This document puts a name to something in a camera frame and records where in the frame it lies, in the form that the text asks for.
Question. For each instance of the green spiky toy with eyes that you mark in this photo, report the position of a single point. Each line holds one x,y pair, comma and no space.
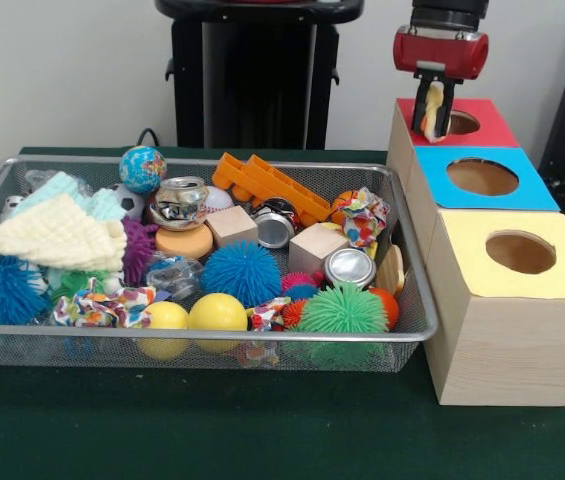
77,282

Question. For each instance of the small globe ball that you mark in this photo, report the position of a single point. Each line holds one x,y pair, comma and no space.
143,169

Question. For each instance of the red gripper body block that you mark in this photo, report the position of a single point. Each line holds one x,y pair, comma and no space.
457,52

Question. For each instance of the light blue cloth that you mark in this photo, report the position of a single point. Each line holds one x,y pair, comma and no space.
62,185

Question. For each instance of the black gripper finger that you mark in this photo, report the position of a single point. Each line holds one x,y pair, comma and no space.
446,107
421,105

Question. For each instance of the silver drink can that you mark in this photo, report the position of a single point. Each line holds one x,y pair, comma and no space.
349,267

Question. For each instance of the clear mesh bin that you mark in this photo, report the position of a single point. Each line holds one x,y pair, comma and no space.
402,345

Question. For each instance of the purple bumpy ball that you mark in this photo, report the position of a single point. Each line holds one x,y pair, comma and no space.
137,247

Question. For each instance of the yellow ball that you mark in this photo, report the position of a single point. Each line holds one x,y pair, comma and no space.
218,312

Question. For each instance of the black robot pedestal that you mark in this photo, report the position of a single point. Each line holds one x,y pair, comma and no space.
242,75

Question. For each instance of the wooden box with three holes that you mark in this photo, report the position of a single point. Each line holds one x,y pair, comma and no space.
507,350

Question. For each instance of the pale yellow duck toy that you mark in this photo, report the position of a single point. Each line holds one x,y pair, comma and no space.
433,115

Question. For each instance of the cream knitted cloth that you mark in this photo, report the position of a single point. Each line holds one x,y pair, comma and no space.
52,235

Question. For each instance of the orange plastic block tray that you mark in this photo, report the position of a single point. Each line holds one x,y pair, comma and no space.
272,187

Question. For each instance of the small soccer ball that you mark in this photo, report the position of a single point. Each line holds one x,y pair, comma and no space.
129,200

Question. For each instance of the colourful patterned cloth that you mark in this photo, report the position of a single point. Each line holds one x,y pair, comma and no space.
102,307

